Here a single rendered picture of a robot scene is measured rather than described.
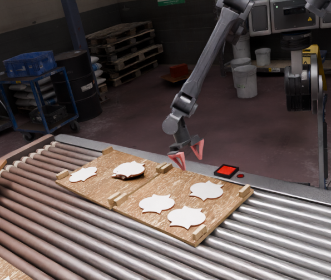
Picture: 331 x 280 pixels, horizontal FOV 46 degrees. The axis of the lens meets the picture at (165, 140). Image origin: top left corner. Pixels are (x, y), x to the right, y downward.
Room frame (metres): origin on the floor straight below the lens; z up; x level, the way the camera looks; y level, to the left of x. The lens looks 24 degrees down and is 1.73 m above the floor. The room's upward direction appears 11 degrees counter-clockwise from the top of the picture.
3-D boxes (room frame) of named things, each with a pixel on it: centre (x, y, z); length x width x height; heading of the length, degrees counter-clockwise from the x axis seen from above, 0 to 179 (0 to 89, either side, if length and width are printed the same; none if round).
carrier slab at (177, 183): (1.23, -0.02, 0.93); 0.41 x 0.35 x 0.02; 43
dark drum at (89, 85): (5.36, 1.10, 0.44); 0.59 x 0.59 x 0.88
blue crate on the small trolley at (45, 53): (4.73, 1.41, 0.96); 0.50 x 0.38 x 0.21; 62
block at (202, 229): (1.00, -0.05, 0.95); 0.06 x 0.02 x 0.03; 133
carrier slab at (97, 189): (1.54, 0.27, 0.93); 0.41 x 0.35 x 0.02; 41
